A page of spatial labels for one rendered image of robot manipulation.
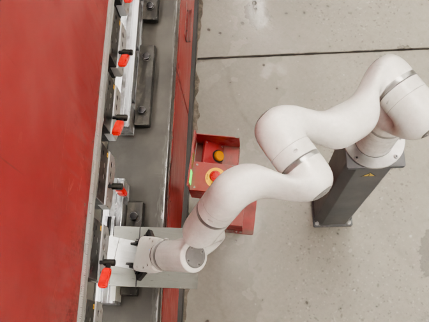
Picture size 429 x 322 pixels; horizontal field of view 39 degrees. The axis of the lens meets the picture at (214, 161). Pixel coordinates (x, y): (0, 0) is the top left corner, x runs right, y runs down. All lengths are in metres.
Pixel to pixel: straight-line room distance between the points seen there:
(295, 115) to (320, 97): 1.71
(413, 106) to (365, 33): 1.73
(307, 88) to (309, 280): 0.95
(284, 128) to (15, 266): 0.63
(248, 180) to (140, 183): 0.81
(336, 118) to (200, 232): 0.41
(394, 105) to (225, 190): 0.52
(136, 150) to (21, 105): 1.04
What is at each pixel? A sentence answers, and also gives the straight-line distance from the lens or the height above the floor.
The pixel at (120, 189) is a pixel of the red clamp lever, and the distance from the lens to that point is 1.67.
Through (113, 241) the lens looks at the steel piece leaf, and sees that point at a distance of 1.89.
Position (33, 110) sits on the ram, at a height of 1.83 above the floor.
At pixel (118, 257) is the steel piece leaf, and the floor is 1.00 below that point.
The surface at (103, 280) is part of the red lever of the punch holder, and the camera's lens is 1.57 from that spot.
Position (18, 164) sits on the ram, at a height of 1.86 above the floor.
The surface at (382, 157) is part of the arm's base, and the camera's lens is 1.95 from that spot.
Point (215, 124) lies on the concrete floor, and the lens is 3.02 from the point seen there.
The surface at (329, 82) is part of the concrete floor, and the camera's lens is 3.12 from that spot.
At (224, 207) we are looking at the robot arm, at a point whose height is 1.55.
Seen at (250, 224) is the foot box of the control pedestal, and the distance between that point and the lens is 2.87.
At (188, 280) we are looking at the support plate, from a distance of 1.85.
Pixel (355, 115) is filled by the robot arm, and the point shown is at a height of 1.49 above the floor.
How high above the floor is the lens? 2.83
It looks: 73 degrees down
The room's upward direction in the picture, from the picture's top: 10 degrees counter-clockwise
